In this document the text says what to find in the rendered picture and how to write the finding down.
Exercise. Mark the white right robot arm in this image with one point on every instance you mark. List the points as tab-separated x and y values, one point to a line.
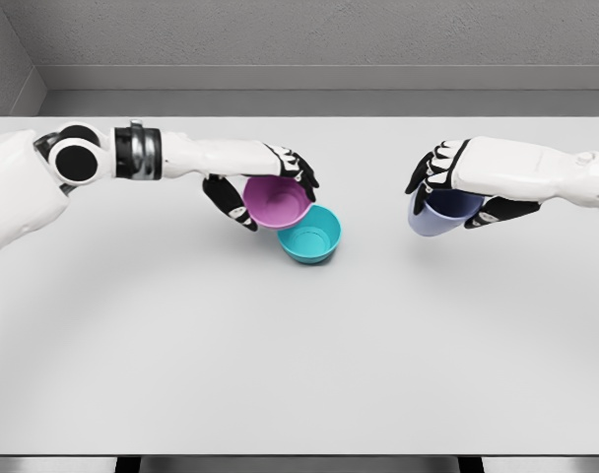
587	177

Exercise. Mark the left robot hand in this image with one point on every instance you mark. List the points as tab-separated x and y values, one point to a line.
240	155

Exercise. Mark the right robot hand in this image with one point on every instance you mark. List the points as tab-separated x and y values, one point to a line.
496	170

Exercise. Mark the teal bowl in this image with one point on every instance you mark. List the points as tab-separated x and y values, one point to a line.
309	236

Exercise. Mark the purple bowl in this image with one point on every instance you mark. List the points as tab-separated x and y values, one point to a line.
276	202

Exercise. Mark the lavender cup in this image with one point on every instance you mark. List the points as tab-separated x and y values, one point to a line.
440	217

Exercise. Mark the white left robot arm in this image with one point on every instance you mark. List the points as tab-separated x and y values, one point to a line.
14	187

